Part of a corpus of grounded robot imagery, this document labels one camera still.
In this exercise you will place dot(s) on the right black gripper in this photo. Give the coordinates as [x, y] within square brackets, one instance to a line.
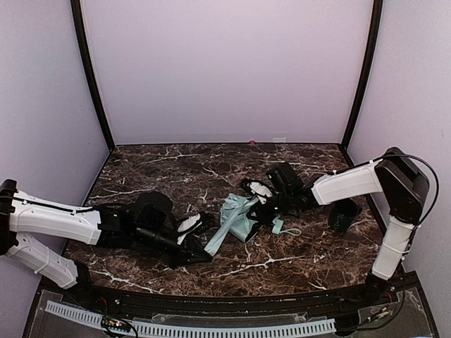
[267, 206]

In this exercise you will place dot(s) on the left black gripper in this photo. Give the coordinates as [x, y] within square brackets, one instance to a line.
[188, 246]

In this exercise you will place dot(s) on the mint green folding umbrella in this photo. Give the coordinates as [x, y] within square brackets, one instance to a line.
[243, 217]

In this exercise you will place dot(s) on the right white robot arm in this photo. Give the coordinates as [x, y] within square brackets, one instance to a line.
[395, 175]

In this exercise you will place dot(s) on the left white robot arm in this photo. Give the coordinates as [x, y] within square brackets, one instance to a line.
[148, 221]

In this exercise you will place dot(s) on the dark green ceramic cup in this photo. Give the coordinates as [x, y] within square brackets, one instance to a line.
[343, 214]

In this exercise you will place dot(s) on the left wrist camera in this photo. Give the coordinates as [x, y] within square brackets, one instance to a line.
[196, 224]

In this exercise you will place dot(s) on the black front table rail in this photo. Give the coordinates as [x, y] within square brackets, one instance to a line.
[340, 302]

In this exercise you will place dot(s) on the white slotted cable duct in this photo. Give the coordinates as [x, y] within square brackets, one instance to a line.
[171, 326]

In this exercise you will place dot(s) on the right black frame post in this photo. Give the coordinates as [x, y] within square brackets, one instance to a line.
[374, 26]

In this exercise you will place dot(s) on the black frame post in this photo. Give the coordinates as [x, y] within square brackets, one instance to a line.
[81, 36]
[374, 26]

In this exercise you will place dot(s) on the left black frame post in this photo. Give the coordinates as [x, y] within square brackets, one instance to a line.
[81, 36]

